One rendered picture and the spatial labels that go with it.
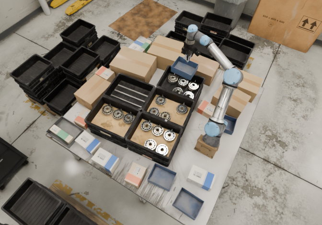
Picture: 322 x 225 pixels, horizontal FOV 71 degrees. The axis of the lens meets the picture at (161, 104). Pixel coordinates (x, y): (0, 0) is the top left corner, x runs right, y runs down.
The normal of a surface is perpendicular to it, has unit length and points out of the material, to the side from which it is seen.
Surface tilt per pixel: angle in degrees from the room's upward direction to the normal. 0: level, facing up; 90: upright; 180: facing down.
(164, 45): 0
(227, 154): 0
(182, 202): 0
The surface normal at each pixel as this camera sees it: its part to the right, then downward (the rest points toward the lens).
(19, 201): 0.02, -0.54
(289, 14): -0.49, 0.60
